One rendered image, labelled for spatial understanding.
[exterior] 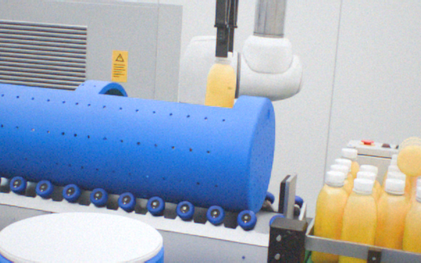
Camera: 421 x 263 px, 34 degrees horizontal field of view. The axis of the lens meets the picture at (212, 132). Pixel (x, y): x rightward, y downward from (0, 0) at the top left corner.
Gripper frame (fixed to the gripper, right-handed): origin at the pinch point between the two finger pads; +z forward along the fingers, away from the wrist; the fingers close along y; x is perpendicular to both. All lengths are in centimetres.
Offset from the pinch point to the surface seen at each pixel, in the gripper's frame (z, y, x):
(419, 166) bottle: 23, 5, 47
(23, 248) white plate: 32, 66, -13
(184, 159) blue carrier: 26.4, 13.5, -4.0
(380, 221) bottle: 34, 15, 40
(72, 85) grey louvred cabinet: 31, -133, -111
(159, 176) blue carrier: 31.3, 12.7, -10.2
